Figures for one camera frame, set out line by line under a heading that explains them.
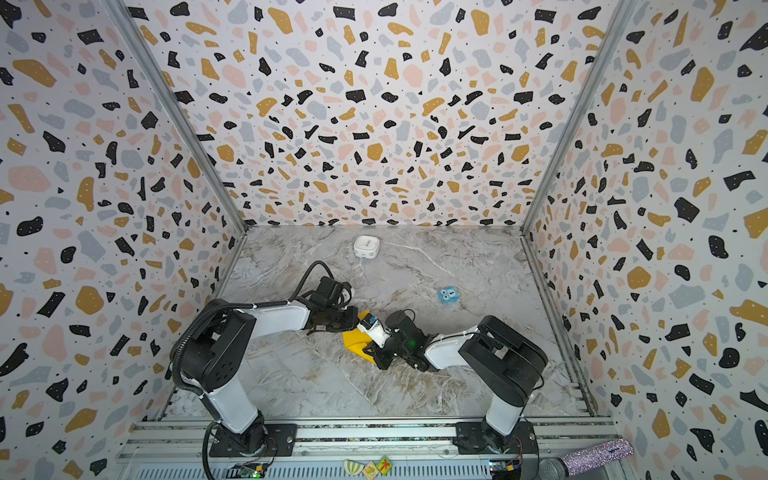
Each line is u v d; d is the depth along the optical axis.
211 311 0.52
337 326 0.82
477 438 0.73
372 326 0.78
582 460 0.69
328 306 0.77
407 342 0.71
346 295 0.82
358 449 0.73
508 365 0.48
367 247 1.12
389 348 0.79
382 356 0.79
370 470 0.69
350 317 0.84
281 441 0.73
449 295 1.00
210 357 0.47
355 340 0.90
